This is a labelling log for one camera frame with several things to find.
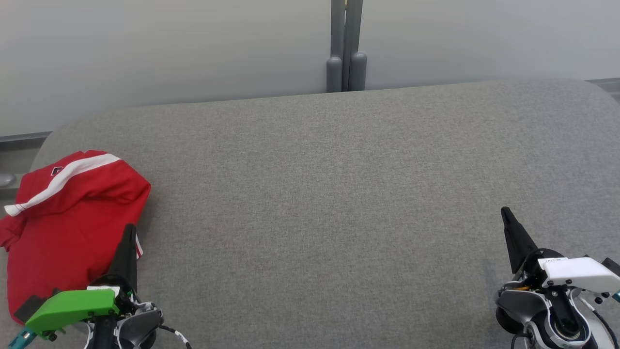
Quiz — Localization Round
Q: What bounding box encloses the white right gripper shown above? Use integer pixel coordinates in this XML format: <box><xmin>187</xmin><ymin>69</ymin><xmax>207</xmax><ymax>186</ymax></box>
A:
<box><xmin>500</xmin><ymin>207</ymin><xmax>620</xmax><ymax>294</ymax></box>

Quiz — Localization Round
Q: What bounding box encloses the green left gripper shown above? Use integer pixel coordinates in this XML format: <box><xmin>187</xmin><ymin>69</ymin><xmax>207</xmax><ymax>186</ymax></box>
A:
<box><xmin>25</xmin><ymin>224</ymin><xmax>139</xmax><ymax>336</ymax></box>

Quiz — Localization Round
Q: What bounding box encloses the red white basketball jersey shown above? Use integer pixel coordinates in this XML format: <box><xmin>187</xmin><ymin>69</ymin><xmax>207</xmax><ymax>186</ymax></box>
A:
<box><xmin>0</xmin><ymin>194</ymin><xmax>146</xmax><ymax>325</ymax></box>

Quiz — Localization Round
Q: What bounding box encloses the grey fabric sofa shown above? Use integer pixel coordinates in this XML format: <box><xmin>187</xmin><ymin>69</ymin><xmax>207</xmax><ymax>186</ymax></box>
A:
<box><xmin>0</xmin><ymin>78</ymin><xmax>620</xmax><ymax>349</ymax></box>

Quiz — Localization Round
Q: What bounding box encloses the black white striped arm cable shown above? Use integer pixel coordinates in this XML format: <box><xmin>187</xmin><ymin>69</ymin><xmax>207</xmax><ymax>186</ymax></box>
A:
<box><xmin>159</xmin><ymin>324</ymin><xmax>192</xmax><ymax>349</ymax></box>

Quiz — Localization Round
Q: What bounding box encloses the left camera cable teal plug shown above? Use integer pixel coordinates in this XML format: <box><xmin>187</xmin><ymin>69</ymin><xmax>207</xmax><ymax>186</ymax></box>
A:
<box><xmin>7</xmin><ymin>326</ymin><xmax>38</xmax><ymax>349</ymax></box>

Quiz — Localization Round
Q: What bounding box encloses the grey wall skirting rail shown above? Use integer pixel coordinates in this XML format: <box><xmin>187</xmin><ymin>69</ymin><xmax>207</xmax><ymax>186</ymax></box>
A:
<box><xmin>586</xmin><ymin>78</ymin><xmax>620</xmax><ymax>102</ymax></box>
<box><xmin>0</xmin><ymin>132</ymin><xmax>51</xmax><ymax>199</ymax></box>

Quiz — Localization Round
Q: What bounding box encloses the grey partition post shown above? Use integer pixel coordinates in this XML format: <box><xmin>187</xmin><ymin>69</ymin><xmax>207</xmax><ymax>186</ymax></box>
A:
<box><xmin>326</xmin><ymin>0</ymin><xmax>367</xmax><ymax>93</ymax></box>

